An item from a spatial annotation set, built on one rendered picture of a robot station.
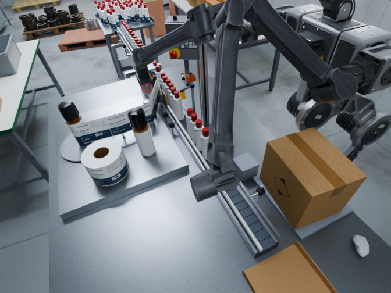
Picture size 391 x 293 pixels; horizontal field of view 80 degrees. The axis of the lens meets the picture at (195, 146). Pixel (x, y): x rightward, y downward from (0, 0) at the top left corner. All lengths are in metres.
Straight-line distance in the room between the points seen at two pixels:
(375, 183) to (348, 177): 1.66
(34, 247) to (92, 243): 1.28
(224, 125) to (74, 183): 0.97
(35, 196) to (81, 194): 1.48
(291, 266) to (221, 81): 0.78
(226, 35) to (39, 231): 2.24
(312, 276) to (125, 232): 0.79
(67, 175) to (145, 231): 0.56
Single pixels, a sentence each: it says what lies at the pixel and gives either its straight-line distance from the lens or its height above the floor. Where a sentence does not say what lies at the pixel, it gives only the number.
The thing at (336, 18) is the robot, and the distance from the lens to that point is 1.07.
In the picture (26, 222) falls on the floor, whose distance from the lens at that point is 2.65.
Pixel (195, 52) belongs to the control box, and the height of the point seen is 1.33.
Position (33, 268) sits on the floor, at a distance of 2.38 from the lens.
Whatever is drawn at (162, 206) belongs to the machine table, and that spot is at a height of 0.83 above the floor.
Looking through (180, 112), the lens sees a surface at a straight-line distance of 1.50.
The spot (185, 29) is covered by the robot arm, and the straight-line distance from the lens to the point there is 0.89.
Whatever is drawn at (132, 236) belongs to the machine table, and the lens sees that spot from 1.17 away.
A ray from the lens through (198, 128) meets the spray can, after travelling 1.22.
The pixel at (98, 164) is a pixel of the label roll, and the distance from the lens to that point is 1.21.
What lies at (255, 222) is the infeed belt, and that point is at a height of 0.88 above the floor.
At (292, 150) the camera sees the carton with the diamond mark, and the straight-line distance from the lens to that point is 1.05.
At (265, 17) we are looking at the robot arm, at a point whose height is 1.63.
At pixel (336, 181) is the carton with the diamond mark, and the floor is 1.12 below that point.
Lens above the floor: 1.85
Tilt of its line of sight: 46 degrees down
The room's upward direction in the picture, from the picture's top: 6 degrees counter-clockwise
